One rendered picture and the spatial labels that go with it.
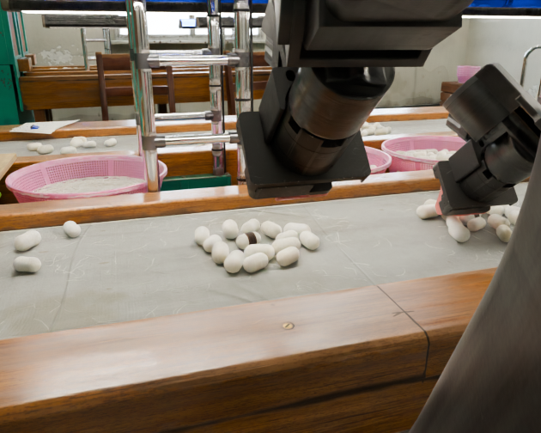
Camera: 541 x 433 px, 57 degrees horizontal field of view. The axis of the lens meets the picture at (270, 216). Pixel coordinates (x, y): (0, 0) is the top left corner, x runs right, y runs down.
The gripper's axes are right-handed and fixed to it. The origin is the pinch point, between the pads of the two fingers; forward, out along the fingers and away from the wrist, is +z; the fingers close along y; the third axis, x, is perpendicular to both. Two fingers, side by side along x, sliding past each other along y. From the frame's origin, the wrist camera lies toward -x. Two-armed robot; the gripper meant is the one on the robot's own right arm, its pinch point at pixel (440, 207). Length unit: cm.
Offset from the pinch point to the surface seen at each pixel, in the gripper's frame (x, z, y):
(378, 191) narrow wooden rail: -7.5, 10.7, 3.2
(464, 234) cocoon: 5.9, -6.1, 2.1
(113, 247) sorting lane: 0.4, 3.8, 45.6
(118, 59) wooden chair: -166, 184, 45
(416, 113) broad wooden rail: -53, 62, -45
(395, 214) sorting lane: -1.2, 4.7, 4.7
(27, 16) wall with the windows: -347, 357, 126
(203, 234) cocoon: 0.8, 0.4, 34.5
